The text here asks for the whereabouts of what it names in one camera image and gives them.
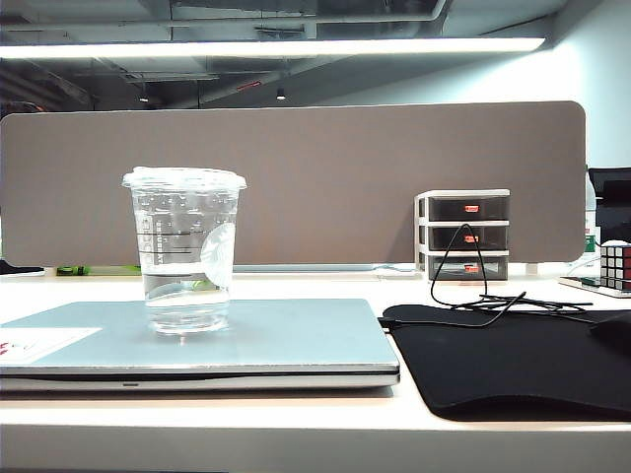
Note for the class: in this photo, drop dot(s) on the clear plastic coffee cup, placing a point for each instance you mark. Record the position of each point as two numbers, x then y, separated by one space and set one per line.
187 212

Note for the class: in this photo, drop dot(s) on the silver Dell laptop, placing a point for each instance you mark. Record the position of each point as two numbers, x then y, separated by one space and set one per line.
296 335

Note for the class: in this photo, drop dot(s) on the small white drawer organizer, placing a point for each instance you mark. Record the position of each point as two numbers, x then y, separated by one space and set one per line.
420 231

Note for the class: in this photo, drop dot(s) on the long ceiling light strip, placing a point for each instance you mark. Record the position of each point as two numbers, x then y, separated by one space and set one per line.
246 47

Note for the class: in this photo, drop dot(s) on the green flat item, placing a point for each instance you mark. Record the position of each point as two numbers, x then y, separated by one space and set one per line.
98 270

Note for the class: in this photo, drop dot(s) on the black mouse pad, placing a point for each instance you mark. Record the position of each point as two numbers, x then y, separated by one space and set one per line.
493 369

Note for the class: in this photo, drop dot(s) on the white flat tray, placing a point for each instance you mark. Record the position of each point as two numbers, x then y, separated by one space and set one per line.
574 282

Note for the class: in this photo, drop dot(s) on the plastic bottle with green label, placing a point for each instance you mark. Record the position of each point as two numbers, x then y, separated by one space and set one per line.
589 241

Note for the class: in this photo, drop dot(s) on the black flat item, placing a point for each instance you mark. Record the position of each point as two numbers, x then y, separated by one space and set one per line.
20 270

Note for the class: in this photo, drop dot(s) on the black monitor beside partition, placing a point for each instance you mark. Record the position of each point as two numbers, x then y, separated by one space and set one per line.
613 217

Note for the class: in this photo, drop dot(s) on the Rubik's cube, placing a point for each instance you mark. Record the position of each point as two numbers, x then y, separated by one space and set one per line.
616 263

